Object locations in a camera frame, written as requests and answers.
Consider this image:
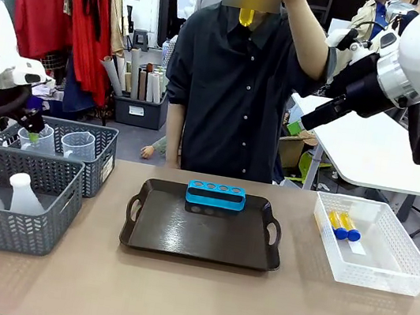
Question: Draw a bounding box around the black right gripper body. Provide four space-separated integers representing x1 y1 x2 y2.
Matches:
328 49 403 124

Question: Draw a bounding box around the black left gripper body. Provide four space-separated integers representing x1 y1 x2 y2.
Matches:
13 105 49 136

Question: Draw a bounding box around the clear plastic measuring beaker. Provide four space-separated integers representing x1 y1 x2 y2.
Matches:
58 128 99 164
15 119 60 157

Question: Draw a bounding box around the person right forearm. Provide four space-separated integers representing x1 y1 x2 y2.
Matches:
159 101 190 171

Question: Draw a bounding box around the person left forearm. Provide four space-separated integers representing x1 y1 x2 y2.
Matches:
272 0 339 83

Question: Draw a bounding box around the cardboard box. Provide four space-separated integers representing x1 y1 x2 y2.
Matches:
274 132 307 172

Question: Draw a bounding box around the green chair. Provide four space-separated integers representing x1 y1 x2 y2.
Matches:
294 149 333 186

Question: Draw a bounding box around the dark blue hanging garment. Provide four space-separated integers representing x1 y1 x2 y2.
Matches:
59 57 104 119

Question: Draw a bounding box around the white background table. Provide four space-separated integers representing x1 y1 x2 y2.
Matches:
279 92 420 198

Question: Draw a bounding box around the background person beige jacket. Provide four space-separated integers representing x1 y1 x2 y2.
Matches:
335 0 394 73

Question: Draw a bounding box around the long red dress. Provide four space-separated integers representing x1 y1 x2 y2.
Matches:
51 0 125 109

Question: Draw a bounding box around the slanted grey paper roll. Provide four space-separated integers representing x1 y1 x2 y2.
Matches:
96 54 129 98

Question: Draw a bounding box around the person torso dark shirt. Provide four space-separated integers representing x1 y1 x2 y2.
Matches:
152 0 343 192

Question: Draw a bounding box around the dark grey storage bin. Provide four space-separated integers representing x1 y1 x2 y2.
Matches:
109 88 171 133

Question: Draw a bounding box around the red shirt on hanger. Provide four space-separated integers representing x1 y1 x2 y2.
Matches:
4 0 80 65

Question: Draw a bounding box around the mannequin hand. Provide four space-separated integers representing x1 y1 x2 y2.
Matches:
139 133 170 163

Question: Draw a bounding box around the tall grey cardboard tube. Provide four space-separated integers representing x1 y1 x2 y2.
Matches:
123 48 147 101

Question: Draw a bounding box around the brown paper roll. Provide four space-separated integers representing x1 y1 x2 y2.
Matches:
134 67 151 103

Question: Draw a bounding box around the white paper roll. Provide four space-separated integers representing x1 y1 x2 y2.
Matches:
143 71 160 104

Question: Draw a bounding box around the white paper label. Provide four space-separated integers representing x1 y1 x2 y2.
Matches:
342 237 369 257

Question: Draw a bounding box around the beige hanging garment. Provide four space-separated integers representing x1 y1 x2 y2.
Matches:
97 0 135 58

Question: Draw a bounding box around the grey step stool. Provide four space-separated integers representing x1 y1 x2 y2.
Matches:
130 28 153 53

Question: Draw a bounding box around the blue test tube rack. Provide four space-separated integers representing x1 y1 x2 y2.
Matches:
185 178 249 213

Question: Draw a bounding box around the white perforated plastic basket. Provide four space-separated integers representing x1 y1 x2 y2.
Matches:
302 189 420 298

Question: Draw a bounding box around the dark brown serving tray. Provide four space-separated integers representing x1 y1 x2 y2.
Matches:
118 174 291 274

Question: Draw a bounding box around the right arm white wrist camera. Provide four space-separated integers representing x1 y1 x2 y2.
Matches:
322 23 375 68

